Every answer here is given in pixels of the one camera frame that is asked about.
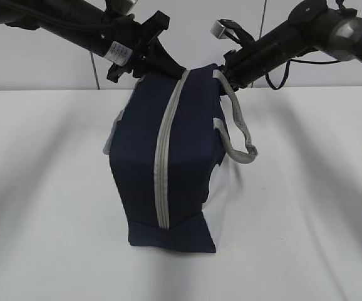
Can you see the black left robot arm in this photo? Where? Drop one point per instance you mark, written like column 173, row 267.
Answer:
column 112, row 34

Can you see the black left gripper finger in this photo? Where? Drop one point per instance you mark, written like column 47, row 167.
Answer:
column 156, row 59

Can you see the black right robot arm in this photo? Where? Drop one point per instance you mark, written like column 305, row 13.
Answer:
column 311, row 26

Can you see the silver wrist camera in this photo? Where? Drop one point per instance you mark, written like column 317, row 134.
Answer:
column 229, row 29
column 122, row 7

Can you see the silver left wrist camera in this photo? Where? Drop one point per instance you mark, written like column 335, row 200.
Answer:
column 122, row 7

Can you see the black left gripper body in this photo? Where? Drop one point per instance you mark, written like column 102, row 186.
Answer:
column 128, row 59

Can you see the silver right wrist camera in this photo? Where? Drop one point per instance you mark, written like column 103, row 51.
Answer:
column 229, row 29

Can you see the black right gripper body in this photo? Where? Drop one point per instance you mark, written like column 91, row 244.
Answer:
column 235, row 82

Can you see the navy and white lunch bag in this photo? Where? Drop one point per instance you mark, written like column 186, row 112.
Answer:
column 169, row 153

